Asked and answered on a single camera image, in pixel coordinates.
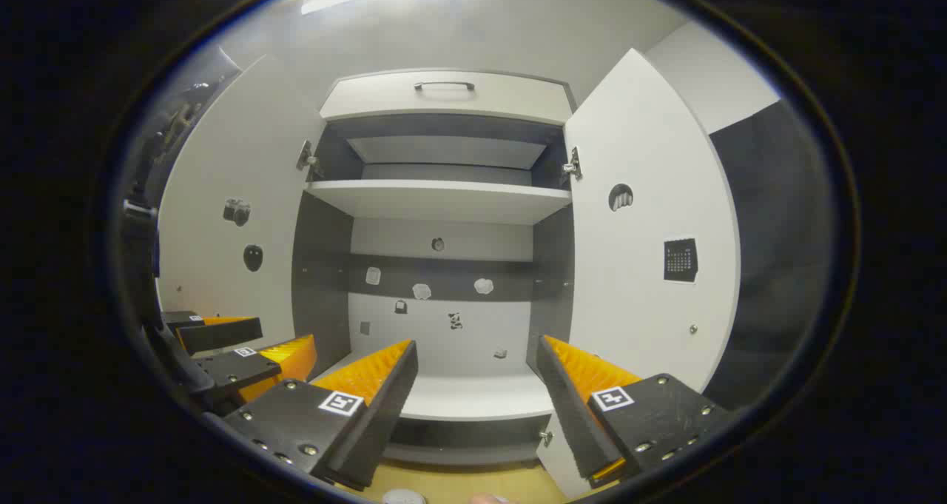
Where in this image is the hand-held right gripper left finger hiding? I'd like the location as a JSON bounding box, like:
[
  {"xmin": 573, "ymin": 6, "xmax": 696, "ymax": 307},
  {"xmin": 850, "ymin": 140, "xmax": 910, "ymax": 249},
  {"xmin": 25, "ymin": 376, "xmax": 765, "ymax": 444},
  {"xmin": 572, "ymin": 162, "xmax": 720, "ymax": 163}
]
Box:
[{"xmin": 222, "ymin": 340, "xmax": 419, "ymax": 490}]

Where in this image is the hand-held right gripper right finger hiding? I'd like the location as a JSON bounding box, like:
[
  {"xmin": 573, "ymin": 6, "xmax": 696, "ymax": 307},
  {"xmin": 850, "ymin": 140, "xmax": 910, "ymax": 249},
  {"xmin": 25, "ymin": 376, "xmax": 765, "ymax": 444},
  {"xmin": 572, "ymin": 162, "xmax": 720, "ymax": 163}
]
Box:
[{"xmin": 536, "ymin": 334, "xmax": 733, "ymax": 490}]

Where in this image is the white shoe cabinet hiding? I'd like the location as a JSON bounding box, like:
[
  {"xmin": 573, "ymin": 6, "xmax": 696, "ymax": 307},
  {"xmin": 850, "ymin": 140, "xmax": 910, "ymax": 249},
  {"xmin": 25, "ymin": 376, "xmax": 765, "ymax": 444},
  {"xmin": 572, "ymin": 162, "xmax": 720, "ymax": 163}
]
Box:
[{"xmin": 158, "ymin": 49, "xmax": 741, "ymax": 499}]

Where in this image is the white cabinet door camera sticker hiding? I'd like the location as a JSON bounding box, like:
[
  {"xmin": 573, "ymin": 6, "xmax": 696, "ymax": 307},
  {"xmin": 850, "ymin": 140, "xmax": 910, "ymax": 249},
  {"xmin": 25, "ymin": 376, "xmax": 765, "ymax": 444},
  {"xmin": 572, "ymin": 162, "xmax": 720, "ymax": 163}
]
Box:
[{"xmin": 158, "ymin": 54, "xmax": 328, "ymax": 358}]

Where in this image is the white cabinet door cat sticker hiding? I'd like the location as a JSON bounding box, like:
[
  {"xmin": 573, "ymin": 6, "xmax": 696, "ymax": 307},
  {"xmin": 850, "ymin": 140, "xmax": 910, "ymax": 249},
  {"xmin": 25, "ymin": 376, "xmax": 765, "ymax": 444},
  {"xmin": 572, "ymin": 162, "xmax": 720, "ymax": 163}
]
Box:
[{"xmin": 536, "ymin": 49, "xmax": 741, "ymax": 499}]

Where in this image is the white cabinet shelf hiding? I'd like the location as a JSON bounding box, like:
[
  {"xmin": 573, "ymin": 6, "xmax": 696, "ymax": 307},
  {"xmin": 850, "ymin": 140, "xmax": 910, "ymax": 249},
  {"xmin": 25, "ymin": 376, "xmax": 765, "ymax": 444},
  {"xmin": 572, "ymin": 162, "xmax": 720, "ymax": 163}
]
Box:
[{"xmin": 306, "ymin": 179, "xmax": 573, "ymax": 226}]

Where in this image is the black backdrop cloth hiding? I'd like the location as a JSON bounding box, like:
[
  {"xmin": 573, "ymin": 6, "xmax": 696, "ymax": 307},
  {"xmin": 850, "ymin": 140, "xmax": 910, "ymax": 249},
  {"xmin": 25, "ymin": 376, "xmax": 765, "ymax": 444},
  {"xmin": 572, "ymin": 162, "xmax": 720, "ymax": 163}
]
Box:
[{"xmin": 703, "ymin": 101, "xmax": 838, "ymax": 414}]

